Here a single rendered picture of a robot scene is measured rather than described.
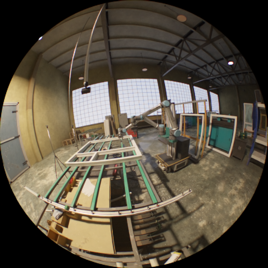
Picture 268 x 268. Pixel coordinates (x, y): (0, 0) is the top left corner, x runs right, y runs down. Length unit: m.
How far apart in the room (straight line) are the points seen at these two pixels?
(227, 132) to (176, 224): 3.47
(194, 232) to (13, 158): 7.14
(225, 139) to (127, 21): 8.59
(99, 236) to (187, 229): 1.21
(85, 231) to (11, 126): 6.21
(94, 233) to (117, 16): 8.13
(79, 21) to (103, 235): 8.24
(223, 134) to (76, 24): 9.94
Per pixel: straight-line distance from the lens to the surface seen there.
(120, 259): 0.97
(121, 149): 1.67
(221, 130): 4.05
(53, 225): 1.25
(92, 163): 1.43
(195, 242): 1.70
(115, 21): 7.45
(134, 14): 7.30
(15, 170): 6.45
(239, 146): 3.68
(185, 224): 1.68
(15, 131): 6.59
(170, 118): 1.59
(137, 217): 1.30
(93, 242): 1.03
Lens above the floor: 1.55
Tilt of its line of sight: 13 degrees down
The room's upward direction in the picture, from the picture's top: 7 degrees counter-clockwise
